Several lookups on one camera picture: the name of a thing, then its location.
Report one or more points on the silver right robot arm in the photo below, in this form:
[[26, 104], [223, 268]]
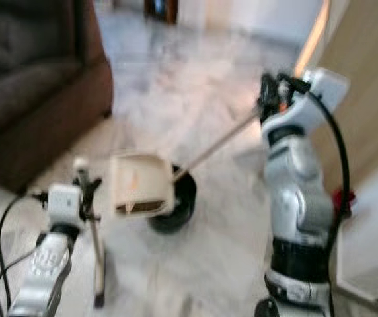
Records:
[[298, 191]]

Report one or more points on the black round bin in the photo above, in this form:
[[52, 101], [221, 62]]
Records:
[[182, 205]]

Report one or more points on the dark brown sofa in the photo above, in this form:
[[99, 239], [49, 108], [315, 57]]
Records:
[[37, 86]]

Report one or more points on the dark wooden furniture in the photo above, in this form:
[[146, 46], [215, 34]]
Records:
[[161, 8]]

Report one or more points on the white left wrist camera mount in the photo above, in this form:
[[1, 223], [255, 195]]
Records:
[[65, 205]]

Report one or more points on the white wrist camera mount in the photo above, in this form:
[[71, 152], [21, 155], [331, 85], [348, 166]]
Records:
[[65, 205], [314, 96]]

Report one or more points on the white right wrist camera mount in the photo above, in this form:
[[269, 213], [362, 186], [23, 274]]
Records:
[[314, 96]]

